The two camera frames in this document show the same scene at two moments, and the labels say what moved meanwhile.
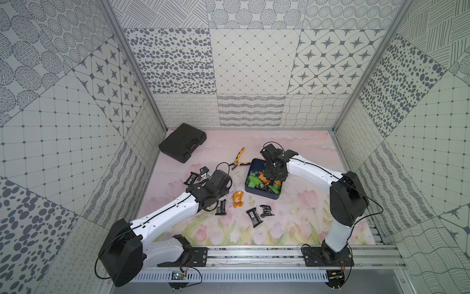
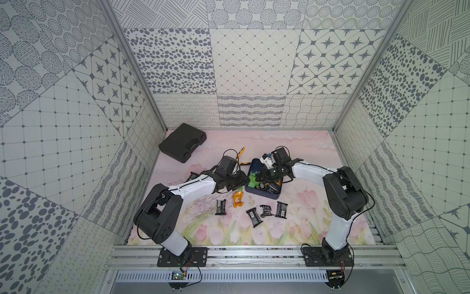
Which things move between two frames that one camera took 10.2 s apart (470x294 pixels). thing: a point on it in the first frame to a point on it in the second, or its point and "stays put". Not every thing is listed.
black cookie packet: (254, 217) stays put
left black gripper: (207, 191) to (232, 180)
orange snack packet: (237, 197) stays put
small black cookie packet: (267, 211) stays put
